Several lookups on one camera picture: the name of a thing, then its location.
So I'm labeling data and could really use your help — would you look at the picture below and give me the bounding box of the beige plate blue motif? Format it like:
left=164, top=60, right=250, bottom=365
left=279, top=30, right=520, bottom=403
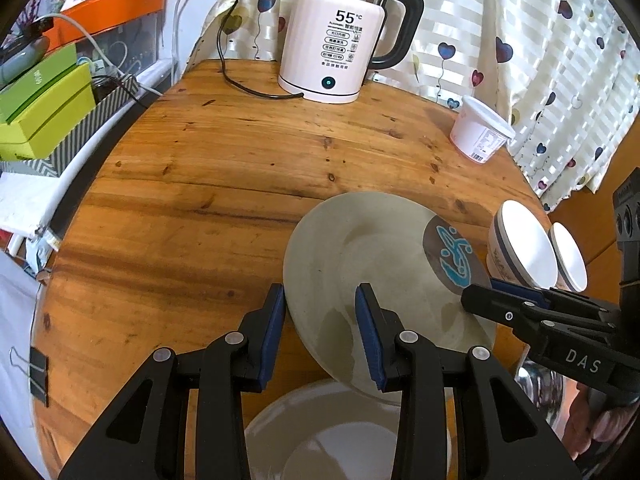
left=243, top=378, right=459, bottom=480

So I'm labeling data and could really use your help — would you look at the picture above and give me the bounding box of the person's right hand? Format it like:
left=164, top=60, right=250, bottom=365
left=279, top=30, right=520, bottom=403
left=562, top=384, right=639, bottom=460

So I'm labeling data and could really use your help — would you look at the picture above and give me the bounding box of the small white bowl blue rim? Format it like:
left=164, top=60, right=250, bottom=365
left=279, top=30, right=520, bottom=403
left=548, top=222, right=588, bottom=292

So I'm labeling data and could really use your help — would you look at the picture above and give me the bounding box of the large white bowl blue rim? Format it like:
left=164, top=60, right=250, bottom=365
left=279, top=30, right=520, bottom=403
left=486, top=200, right=558, bottom=289

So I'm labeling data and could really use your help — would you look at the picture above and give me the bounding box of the stainless steel bowl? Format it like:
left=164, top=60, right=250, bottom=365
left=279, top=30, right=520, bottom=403
left=514, top=359, right=578, bottom=438

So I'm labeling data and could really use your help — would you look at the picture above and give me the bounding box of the black binder clip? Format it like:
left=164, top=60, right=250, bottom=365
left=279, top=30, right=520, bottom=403
left=9, top=346, right=49, bottom=408

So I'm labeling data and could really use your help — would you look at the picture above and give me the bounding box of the white plastic tub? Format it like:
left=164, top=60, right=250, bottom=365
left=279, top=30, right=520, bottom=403
left=449, top=96, right=515, bottom=165

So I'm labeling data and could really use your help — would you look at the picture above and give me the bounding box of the heart pattern curtain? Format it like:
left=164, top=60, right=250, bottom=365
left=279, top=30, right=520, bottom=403
left=186, top=0, right=640, bottom=214

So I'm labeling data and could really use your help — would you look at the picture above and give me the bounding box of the white shelf board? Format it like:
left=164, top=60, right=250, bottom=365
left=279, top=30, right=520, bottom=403
left=0, top=56, right=177, bottom=256

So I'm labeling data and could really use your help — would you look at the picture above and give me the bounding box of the zigzag pattern tray box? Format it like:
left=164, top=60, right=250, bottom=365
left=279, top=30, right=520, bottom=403
left=1, top=75, right=140, bottom=178

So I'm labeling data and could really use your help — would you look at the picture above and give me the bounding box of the lower lime green box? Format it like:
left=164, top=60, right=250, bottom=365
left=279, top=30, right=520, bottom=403
left=1, top=64, right=96, bottom=162

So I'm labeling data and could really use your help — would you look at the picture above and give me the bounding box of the white electric kettle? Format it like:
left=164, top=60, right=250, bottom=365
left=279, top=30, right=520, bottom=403
left=278, top=0, right=424, bottom=104

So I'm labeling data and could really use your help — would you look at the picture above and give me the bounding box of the top green box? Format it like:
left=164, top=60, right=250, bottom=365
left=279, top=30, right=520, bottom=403
left=1, top=44, right=77, bottom=124

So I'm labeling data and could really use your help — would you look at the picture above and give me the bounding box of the grey black device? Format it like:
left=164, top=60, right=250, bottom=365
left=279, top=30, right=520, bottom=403
left=0, top=18, right=53, bottom=88

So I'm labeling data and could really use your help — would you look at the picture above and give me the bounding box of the orange lid clear storage box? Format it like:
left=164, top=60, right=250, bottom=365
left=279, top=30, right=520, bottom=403
left=44, top=0, right=166, bottom=75

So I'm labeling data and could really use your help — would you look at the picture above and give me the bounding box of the black kettle power cable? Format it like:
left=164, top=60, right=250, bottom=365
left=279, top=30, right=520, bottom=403
left=216, top=0, right=305, bottom=100

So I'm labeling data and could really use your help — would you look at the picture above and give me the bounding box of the white charging cable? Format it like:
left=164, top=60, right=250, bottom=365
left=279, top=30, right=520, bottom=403
left=46, top=12, right=164, bottom=98

